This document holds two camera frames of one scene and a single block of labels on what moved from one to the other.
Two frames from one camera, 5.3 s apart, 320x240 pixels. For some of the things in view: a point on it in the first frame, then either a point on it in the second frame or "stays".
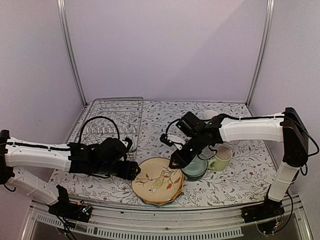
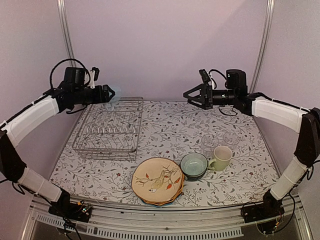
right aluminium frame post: [270, 8] stays
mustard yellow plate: [170, 200] stays
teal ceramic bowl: [195, 170] stays
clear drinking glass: [208, 114] -> [117, 92]
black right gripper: [177, 158] -> [202, 87]
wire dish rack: [119, 118] stays
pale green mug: [222, 159] stays
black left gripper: [129, 172] -> [106, 97]
